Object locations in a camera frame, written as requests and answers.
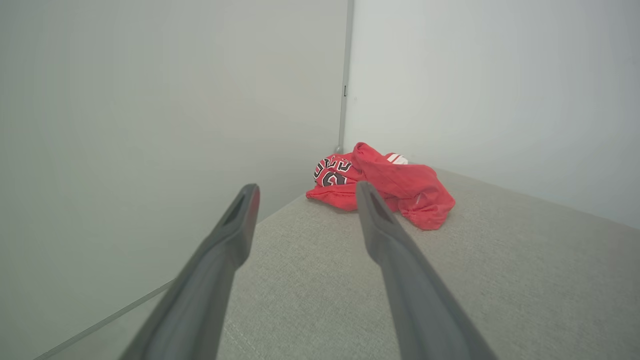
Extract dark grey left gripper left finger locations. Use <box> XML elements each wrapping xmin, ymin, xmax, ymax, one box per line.
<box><xmin>119</xmin><ymin>183</ymin><xmax>261</xmax><ymax>360</ymax></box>

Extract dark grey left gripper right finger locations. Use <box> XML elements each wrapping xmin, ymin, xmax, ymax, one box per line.
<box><xmin>355</xmin><ymin>181</ymin><xmax>499</xmax><ymax>360</ymax></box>

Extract red basketball jersey white sleeves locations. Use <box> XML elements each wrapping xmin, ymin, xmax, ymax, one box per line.
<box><xmin>306</xmin><ymin>142</ymin><xmax>456</xmax><ymax>231</ymax></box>

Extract thin grey metal pole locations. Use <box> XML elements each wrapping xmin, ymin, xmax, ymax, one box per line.
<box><xmin>334</xmin><ymin>0</ymin><xmax>355</xmax><ymax>154</ymax></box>

